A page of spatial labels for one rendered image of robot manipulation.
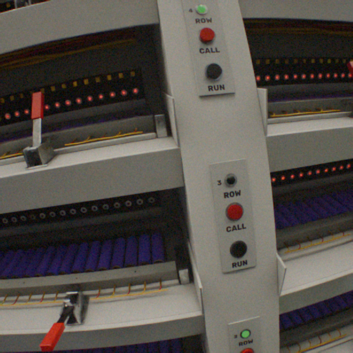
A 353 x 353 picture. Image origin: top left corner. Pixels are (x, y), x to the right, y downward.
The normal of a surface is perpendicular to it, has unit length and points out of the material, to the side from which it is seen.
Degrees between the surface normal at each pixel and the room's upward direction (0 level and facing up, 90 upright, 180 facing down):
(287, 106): 111
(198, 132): 90
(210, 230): 90
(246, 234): 90
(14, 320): 20
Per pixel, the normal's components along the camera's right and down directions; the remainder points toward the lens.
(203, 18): 0.07, 0.05
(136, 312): -0.11, -0.91
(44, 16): 0.12, 0.39
